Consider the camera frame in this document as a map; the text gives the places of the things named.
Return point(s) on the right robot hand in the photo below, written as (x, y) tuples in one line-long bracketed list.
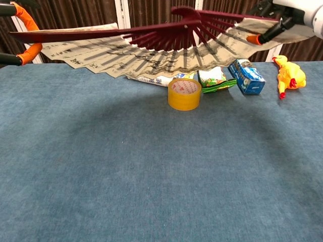
[(275, 30)]

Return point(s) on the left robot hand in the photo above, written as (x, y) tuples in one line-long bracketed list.
[(27, 19)]

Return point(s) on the red ribbed paper folding fan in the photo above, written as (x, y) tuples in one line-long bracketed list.
[(126, 58)]

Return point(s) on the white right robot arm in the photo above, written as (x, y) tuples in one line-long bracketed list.
[(316, 17)]

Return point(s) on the yellow rubber chicken toy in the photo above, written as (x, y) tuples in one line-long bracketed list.
[(290, 73)]

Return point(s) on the blue carton box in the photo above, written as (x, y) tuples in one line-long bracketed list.
[(248, 78)]

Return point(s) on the green snack bag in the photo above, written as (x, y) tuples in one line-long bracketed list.
[(210, 78)]

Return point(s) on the yellow adhesive tape roll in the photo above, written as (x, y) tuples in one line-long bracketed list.
[(184, 100)]

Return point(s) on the white printed plastic package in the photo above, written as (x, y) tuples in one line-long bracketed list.
[(151, 80)]

